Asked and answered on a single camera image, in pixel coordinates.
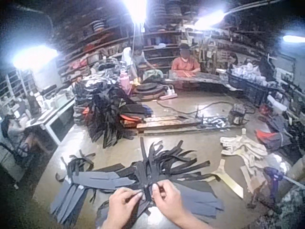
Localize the wooden boards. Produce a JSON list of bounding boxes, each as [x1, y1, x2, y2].
[[135, 115, 203, 135]]

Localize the person's right hand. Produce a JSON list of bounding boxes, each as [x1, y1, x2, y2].
[[151, 180, 191, 224]]

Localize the white power strip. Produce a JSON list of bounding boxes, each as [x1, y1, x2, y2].
[[159, 85, 179, 101]]

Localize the person's left hand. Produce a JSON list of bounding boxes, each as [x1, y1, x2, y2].
[[104, 187, 145, 229]]

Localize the black crate with white items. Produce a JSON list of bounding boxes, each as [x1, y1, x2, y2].
[[225, 62, 280, 106]]

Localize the white sewing table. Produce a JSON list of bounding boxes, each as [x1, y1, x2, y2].
[[23, 94, 77, 146]]

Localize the pile of cream cut pieces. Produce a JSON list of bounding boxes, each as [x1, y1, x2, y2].
[[219, 134, 269, 194]]

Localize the tall heap of black straps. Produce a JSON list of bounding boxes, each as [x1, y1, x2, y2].
[[85, 85, 149, 149]]

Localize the pile of grey fabric pieces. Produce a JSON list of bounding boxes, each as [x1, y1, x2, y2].
[[49, 167, 142, 225]]

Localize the cream forked insole piece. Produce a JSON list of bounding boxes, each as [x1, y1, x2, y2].
[[209, 158, 245, 200]]

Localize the pile of dark fabric pieces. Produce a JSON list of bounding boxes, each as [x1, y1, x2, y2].
[[175, 180, 226, 216]]

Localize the purple glue gun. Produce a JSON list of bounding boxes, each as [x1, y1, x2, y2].
[[263, 166, 291, 192]]

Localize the stack of black round soles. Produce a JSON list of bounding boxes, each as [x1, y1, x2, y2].
[[135, 80, 168, 101]]

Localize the green bag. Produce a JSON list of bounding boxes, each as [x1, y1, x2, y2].
[[142, 70, 165, 83]]

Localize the dark work counter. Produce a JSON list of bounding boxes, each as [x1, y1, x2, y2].
[[166, 70, 242, 92]]

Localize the black and white straps bundle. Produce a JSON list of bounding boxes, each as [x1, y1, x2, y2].
[[199, 115, 230, 130]]

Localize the short black strap piece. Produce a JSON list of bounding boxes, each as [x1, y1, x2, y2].
[[142, 183, 153, 203]]

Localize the bright tube lamp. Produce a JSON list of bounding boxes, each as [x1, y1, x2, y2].
[[121, 0, 149, 23], [194, 9, 225, 29], [282, 34, 305, 44], [11, 44, 59, 70]]

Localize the camouflage cloth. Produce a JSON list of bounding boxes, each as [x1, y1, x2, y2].
[[271, 183, 305, 229]]

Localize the pink bottle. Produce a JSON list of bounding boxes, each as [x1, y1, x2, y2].
[[119, 72, 132, 96]]

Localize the small heap of black straps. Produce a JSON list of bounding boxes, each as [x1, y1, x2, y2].
[[55, 149, 96, 185]]

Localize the heap of red grey uppers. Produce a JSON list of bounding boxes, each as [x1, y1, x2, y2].
[[254, 114, 299, 151]]

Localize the black power cable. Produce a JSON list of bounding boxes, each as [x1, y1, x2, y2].
[[156, 99, 235, 114]]

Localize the wall shelving with goods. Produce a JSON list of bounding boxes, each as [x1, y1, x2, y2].
[[54, 0, 288, 81]]

